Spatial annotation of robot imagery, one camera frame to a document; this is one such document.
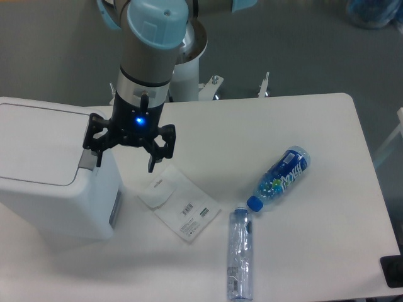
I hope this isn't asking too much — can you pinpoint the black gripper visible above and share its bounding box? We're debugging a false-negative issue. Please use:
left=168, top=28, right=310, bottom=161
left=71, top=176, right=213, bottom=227
left=82, top=93, right=176, bottom=172

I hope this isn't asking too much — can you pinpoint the white trash can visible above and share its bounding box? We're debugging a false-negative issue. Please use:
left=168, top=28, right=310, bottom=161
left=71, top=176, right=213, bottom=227
left=1, top=97, right=122, bottom=239

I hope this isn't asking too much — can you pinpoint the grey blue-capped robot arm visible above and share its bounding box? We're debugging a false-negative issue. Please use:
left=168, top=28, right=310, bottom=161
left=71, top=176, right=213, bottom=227
left=82, top=1, right=256, bottom=171

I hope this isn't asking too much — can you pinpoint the white plastic package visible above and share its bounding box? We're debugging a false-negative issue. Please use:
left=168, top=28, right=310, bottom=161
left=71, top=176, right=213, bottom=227
left=139, top=165, right=221, bottom=243

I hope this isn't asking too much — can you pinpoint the blue labelled plastic bottle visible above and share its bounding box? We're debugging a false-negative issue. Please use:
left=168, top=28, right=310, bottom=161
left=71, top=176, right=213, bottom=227
left=246, top=145, right=311, bottom=213

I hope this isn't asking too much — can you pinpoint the clear crushed plastic bottle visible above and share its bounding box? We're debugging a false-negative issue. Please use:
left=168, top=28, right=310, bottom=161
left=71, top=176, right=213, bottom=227
left=227, top=206, right=253, bottom=301

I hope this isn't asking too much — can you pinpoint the blue plastic bag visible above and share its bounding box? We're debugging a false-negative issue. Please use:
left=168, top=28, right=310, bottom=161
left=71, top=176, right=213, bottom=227
left=346, top=0, right=402, bottom=30

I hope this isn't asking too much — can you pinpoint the black device at table edge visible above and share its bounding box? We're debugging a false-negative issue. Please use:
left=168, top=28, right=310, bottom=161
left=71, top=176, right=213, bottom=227
left=380, top=255, right=402, bottom=288

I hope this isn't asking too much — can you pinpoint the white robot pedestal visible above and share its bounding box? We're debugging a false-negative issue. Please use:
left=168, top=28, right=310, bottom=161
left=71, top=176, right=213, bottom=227
left=169, top=18, right=208, bottom=103

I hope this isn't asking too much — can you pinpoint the white metal base frame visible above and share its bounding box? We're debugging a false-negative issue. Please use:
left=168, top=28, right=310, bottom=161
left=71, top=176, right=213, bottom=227
left=108, top=71, right=271, bottom=106

